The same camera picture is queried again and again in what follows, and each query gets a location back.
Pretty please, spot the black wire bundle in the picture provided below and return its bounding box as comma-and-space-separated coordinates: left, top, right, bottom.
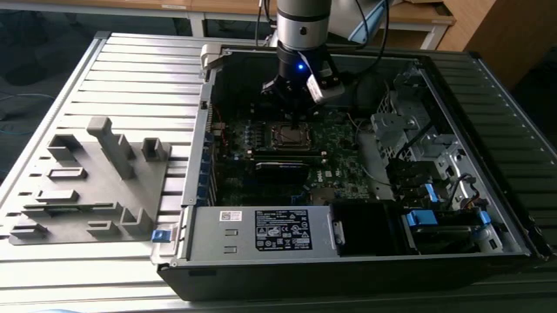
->
446, 171, 489, 210

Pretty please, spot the green motherboard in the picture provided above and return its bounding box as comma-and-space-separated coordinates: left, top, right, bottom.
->
207, 106, 382, 207

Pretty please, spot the thin black wire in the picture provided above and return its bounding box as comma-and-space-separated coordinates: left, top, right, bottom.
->
395, 117, 437, 161

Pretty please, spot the green RAM stick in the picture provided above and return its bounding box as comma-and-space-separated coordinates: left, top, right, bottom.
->
251, 148, 326, 161

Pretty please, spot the blue disk carrier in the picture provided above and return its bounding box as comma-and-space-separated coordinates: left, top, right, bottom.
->
401, 209, 491, 256

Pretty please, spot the grey case corner bracket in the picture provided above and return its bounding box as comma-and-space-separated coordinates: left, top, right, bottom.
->
199, 43, 226, 80

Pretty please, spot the black plastic shroud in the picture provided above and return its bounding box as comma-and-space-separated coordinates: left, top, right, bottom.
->
331, 201, 403, 258

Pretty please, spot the black graphics card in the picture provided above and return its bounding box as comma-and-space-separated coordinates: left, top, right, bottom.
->
254, 160, 311, 196

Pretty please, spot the grey power supply unit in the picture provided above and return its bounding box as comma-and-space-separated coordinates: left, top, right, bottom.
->
185, 205, 339, 261

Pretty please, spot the wooden cabinet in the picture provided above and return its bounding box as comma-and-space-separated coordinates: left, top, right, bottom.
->
437, 0, 557, 89

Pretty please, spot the CPU socket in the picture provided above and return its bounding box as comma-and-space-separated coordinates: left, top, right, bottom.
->
268, 119, 318, 153

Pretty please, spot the silver CPU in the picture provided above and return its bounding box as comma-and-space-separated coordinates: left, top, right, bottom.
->
278, 126, 306, 143

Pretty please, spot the grey parts rack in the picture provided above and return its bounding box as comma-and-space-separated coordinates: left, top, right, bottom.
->
6, 116, 173, 245

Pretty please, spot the silver metal drive cage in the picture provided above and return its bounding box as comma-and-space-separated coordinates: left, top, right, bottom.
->
368, 61, 469, 173

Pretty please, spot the wooden desk white frame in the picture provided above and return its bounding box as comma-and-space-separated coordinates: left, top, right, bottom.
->
0, 0, 206, 37
191, 0, 457, 50

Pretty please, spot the thin blue cable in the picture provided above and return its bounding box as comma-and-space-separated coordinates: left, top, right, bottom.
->
0, 93, 59, 135

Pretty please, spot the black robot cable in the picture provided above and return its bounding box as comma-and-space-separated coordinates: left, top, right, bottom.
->
338, 0, 391, 79

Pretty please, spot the brown chipset heatsink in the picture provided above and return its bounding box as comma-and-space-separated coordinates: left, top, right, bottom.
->
310, 186, 338, 205

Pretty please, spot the metal socket cover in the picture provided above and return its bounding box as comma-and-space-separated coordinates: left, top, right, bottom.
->
270, 122, 315, 151

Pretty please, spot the black open PC case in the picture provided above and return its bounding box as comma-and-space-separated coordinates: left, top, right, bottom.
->
149, 44, 555, 303

